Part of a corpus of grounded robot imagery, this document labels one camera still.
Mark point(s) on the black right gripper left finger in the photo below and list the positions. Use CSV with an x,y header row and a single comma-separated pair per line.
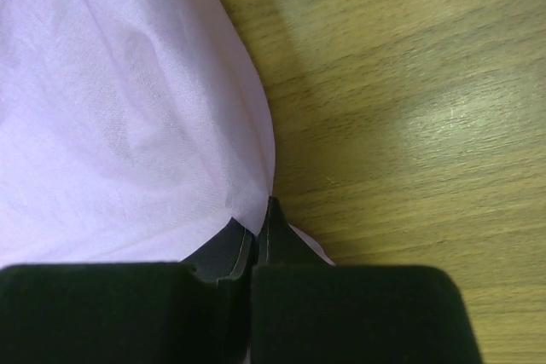
x,y
225,256

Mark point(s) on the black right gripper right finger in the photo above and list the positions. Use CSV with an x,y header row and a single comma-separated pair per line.
x,y
281,244

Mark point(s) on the purple trousers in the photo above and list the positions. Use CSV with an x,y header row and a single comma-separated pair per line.
x,y
131,130

